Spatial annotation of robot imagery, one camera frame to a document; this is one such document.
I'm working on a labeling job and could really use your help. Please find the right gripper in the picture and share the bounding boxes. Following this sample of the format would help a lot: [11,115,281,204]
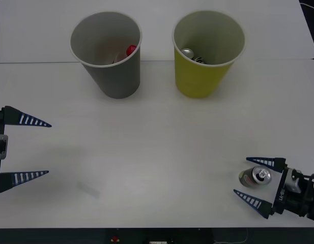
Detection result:
[233,157,309,220]

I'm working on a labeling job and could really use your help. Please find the grey drink can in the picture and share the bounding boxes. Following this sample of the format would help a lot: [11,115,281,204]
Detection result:
[238,165,272,189]

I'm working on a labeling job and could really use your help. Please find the yellow-green plastic bin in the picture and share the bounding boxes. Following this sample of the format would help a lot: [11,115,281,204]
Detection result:
[172,10,246,99]

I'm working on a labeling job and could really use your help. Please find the grey plastic bin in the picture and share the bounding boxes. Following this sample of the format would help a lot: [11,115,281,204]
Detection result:
[69,11,143,100]

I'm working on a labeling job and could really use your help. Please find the black robot torso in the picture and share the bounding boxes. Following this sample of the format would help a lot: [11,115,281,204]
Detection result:
[105,227,214,244]

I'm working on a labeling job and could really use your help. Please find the silver drink can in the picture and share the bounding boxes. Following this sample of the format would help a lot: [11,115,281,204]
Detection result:
[181,48,196,60]

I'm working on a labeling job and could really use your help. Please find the clear bottle with red cap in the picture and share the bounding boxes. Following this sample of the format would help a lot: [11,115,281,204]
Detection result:
[111,45,138,64]

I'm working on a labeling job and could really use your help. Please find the thin white cable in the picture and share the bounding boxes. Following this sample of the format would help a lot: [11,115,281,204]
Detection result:
[214,227,250,242]

